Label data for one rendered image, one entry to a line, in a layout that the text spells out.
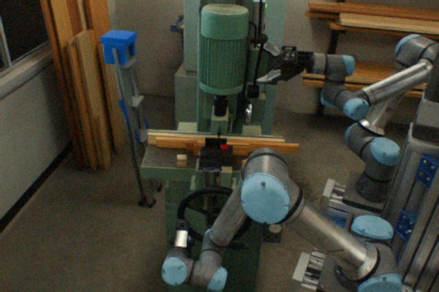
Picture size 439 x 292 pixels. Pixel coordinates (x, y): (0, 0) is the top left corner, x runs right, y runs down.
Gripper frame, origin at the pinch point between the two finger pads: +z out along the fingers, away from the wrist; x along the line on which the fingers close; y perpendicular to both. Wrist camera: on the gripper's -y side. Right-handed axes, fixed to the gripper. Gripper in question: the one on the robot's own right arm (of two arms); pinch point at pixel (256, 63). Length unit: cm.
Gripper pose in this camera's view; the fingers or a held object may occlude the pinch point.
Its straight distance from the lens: 152.0
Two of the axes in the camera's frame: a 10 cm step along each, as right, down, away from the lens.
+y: 0.3, -3.4, -9.4
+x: -0.5, 9.4, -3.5
